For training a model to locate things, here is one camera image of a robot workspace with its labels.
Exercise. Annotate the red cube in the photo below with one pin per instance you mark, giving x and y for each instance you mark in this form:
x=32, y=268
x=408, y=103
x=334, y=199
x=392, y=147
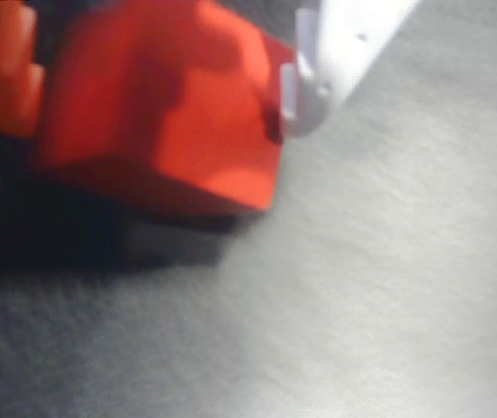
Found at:
x=165, y=122

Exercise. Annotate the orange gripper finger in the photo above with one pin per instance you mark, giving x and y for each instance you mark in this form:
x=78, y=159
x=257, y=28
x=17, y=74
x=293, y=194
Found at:
x=0, y=65

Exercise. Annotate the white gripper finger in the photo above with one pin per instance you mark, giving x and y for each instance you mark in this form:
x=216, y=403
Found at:
x=344, y=39

